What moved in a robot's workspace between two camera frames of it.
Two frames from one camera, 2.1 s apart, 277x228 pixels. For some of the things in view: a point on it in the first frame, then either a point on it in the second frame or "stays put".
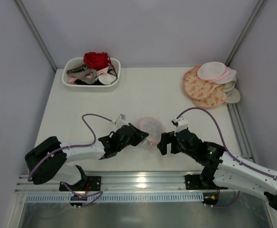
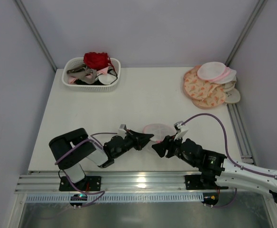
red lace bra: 96,61 stays put
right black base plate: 194,182 stays put
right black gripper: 172,141 to 168,146
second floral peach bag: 216,97 stays put
